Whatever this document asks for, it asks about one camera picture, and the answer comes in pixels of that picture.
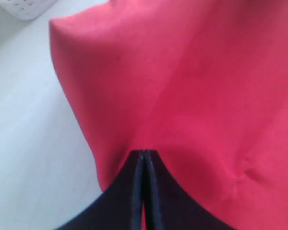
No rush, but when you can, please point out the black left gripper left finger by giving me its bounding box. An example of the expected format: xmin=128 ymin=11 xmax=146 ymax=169
xmin=58 ymin=150 xmax=144 ymax=230

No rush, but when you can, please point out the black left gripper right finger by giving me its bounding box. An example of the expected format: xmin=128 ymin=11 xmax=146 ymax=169
xmin=144 ymin=150 xmax=233 ymax=230

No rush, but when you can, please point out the red table cloth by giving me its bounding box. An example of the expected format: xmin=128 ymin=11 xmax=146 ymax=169
xmin=49 ymin=0 xmax=288 ymax=230

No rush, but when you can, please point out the white perforated plastic basket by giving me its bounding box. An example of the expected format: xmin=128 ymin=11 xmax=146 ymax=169
xmin=0 ymin=0 xmax=58 ymax=21

